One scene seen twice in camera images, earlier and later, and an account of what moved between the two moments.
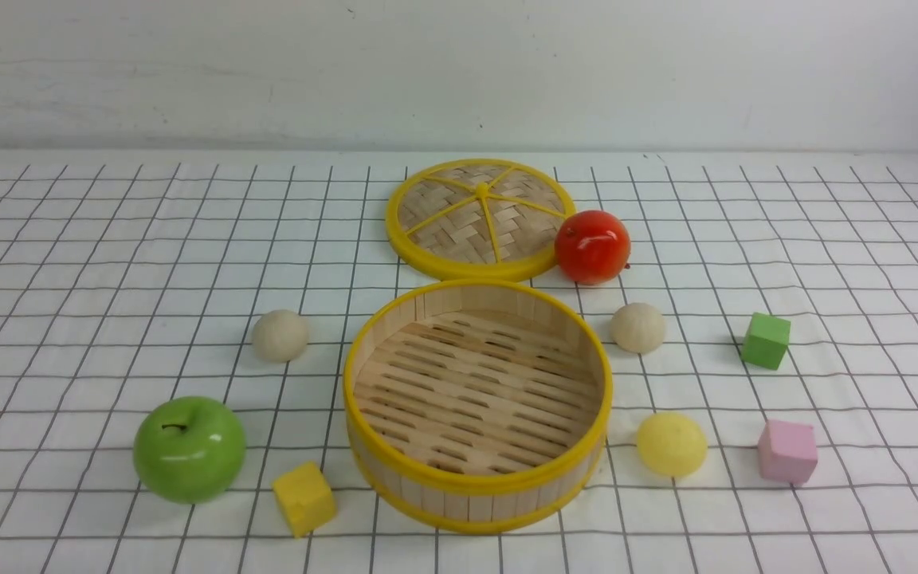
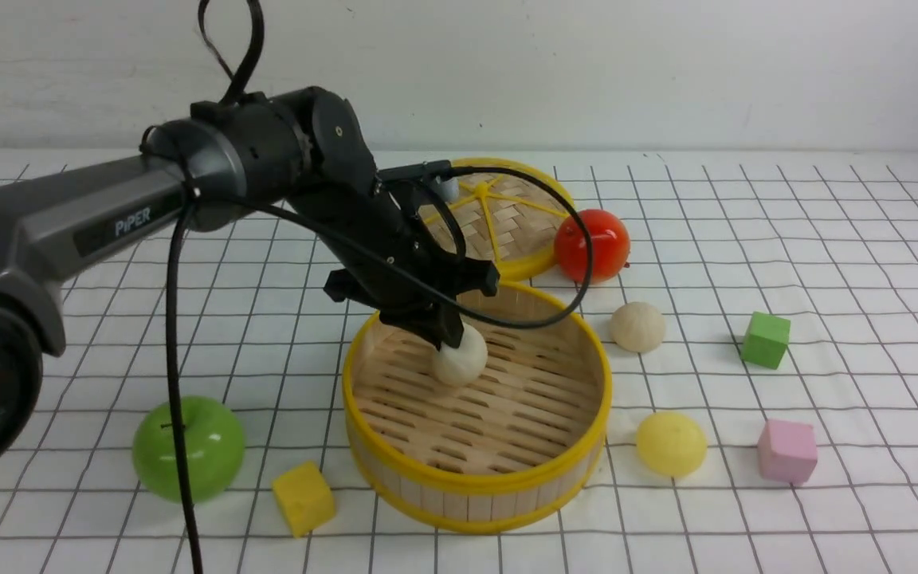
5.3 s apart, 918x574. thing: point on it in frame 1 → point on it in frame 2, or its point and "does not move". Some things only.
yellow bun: (672, 443) does not move
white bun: (280, 336) → (461, 366)
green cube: (765, 340) does not move
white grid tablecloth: (788, 342) does not move
